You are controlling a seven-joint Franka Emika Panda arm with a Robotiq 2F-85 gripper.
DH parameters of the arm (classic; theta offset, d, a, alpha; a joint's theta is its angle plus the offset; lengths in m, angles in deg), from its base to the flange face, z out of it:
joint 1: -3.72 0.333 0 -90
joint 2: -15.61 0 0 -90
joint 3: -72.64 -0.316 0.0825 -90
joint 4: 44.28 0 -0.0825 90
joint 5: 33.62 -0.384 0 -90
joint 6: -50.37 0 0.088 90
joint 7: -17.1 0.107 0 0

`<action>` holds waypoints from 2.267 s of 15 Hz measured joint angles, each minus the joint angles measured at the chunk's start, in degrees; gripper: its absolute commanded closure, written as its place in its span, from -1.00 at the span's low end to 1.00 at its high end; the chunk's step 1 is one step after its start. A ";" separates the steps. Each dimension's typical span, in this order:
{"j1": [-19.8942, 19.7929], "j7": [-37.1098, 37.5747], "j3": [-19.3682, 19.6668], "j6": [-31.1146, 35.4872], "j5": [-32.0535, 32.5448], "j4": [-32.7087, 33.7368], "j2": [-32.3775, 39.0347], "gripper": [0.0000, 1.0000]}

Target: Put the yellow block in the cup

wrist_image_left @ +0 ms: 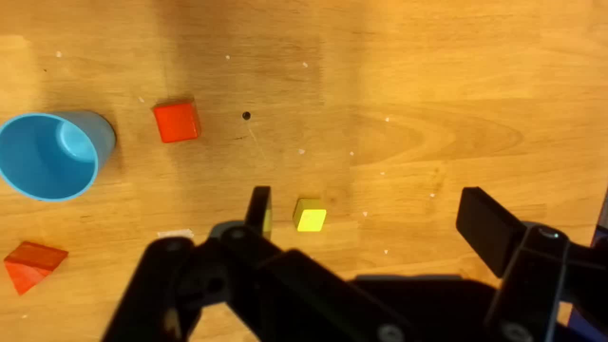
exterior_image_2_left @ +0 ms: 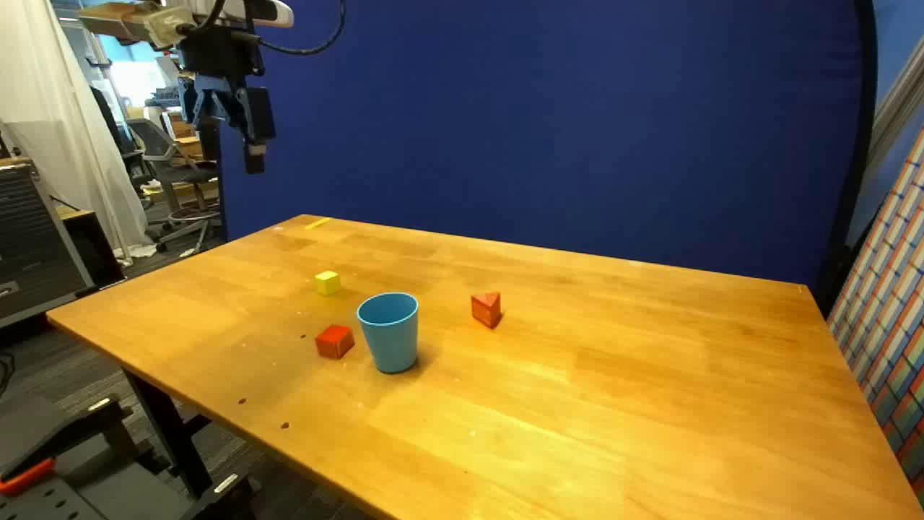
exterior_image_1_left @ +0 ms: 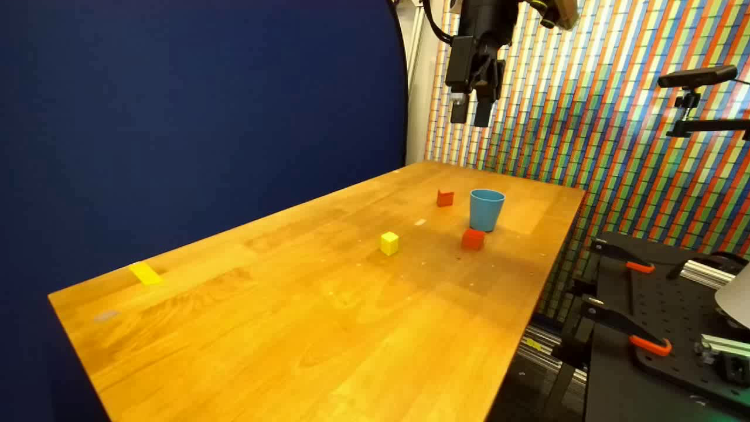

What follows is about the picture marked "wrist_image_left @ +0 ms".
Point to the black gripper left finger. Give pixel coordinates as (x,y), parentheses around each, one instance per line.
(190,296)

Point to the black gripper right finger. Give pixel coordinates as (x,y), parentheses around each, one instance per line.
(532,271)

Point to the yellow wooden block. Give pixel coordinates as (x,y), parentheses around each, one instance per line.
(310,218)

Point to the blue plastic cup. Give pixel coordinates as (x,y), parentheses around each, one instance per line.
(44,157)

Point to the small white tape piece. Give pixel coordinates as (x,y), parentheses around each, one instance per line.
(175,233)

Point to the red wooden triangular prism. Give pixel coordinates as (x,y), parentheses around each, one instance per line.
(30,258)

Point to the red wooden cube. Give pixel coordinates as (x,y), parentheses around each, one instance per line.
(177,121)

